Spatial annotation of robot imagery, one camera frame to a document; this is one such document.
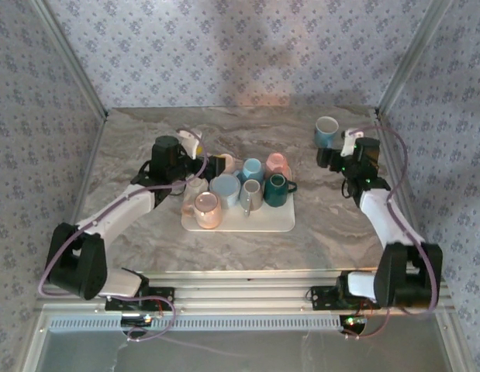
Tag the light pink mug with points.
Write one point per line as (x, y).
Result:
(230, 162)

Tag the medium blue mug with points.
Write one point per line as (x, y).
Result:
(325, 137)

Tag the light blue mug cream inside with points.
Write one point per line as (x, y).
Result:
(252, 170)

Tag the cream white faceted mug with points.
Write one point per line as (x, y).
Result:
(195, 190)

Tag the grey mug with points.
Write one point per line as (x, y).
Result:
(250, 193)

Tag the large peach pink mug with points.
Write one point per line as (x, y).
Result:
(206, 209)

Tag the pink faceted mug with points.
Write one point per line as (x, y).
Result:
(277, 163)

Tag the dark green mug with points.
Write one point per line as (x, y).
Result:
(276, 186)

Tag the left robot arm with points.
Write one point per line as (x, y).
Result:
(119, 209)

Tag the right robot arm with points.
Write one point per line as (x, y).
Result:
(383, 221)

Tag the large light blue ribbed mug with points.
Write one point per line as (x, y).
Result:
(224, 188)

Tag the white plastic tray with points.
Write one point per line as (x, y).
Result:
(270, 221)

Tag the small controller board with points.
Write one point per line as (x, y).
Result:
(354, 323)
(137, 320)

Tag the grey metal panel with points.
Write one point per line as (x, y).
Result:
(243, 352)

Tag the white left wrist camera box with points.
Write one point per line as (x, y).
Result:
(187, 139)

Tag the aluminium table side rail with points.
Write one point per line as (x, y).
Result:
(385, 131)
(99, 135)

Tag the aluminium frame post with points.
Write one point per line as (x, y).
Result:
(73, 58)
(411, 58)

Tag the aluminium extrusion rail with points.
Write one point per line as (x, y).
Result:
(243, 294)

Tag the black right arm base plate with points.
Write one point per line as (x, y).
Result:
(321, 298)

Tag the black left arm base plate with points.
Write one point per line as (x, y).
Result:
(164, 294)

